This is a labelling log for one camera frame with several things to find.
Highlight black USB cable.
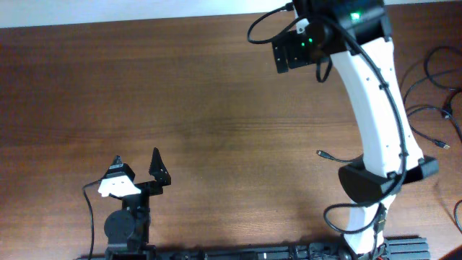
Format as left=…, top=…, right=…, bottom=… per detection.
left=398, top=45, right=462, bottom=150

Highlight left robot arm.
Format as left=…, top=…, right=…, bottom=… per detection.
left=98, top=147, right=171, bottom=260

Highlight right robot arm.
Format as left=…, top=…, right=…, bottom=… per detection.
left=271, top=1, right=439, bottom=259

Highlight left camera cable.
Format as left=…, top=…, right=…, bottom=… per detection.
left=82, top=179, right=103, bottom=260

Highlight camera cable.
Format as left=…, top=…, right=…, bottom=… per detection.
left=82, top=179, right=103, bottom=260
left=247, top=2, right=409, bottom=260

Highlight right camera cable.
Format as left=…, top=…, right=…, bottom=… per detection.
left=247, top=2, right=409, bottom=260

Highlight thin black background cable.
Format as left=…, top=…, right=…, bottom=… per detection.
left=453, top=198, right=462, bottom=234

